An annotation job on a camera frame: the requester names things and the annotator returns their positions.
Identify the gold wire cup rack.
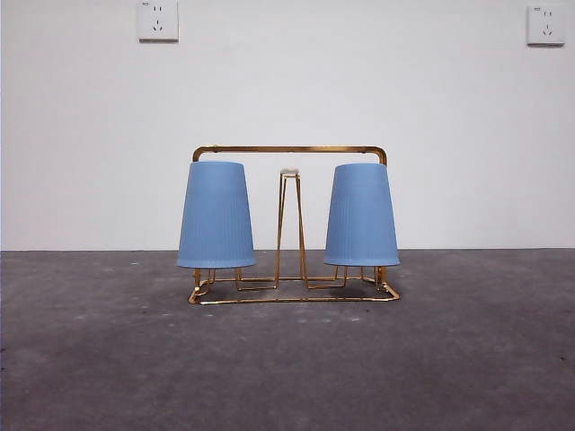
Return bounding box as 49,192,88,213
187,144,401,306

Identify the blue ribbed plastic cup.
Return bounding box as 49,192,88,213
323,162,401,267
175,161,258,269

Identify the white wall socket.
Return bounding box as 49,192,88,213
526,4,567,47
137,0,180,44

